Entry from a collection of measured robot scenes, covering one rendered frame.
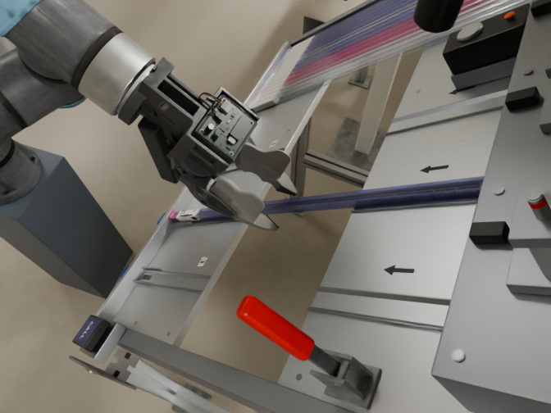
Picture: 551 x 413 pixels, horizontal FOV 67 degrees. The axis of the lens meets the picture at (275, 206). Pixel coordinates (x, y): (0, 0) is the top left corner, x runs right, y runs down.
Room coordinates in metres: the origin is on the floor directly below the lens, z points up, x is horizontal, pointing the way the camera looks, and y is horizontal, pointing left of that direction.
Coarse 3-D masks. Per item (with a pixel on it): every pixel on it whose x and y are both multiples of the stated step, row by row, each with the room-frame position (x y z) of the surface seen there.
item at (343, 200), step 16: (480, 176) 0.19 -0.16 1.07; (352, 192) 0.22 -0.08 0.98; (368, 192) 0.21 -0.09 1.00; (384, 192) 0.21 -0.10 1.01; (400, 192) 0.20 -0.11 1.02; (416, 192) 0.19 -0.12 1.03; (432, 192) 0.19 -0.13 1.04; (448, 192) 0.18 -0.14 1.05; (464, 192) 0.18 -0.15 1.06; (208, 208) 0.31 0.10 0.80; (272, 208) 0.25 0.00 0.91; (288, 208) 0.24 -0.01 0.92; (304, 208) 0.23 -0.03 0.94; (320, 208) 0.22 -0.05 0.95; (336, 208) 0.22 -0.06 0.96
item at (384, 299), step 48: (432, 48) 0.44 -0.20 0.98; (432, 96) 0.34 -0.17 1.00; (480, 96) 0.29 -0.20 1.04; (384, 144) 0.29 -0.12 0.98; (432, 144) 0.26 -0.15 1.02; (480, 144) 0.23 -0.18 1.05; (384, 240) 0.16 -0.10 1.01; (432, 240) 0.14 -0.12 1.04; (336, 288) 0.12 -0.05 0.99; (384, 288) 0.11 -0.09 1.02; (432, 288) 0.10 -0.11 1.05; (336, 336) 0.08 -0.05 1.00; (384, 336) 0.07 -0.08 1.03; (432, 336) 0.07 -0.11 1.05; (288, 384) 0.04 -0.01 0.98; (384, 384) 0.04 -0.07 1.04; (432, 384) 0.03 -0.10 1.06
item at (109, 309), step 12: (288, 48) 0.75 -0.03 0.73; (276, 60) 0.71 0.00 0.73; (264, 72) 0.67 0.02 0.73; (252, 96) 0.60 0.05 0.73; (180, 192) 0.38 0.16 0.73; (180, 204) 0.36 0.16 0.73; (168, 216) 0.33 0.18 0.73; (156, 228) 0.31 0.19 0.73; (168, 228) 0.31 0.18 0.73; (156, 240) 0.29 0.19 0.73; (144, 252) 0.27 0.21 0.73; (156, 252) 0.27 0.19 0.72; (132, 264) 0.25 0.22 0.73; (144, 264) 0.25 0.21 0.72; (132, 276) 0.23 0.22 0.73; (120, 288) 0.21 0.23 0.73; (132, 288) 0.21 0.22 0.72; (108, 300) 0.19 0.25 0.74; (120, 300) 0.19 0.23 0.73; (108, 312) 0.17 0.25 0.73
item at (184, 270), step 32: (320, 96) 0.49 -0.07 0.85; (256, 128) 0.50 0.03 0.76; (288, 128) 0.44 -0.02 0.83; (256, 192) 0.31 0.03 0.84; (192, 224) 0.30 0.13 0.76; (224, 224) 0.27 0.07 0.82; (160, 256) 0.26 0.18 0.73; (192, 256) 0.23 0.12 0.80; (224, 256) 0.21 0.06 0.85; (160, 288) 0.19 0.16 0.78; (192, 288) 0.17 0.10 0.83; (128, 320) 0.15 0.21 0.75; (160, 320) 0.14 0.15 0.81; (192, 320) 0.13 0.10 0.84
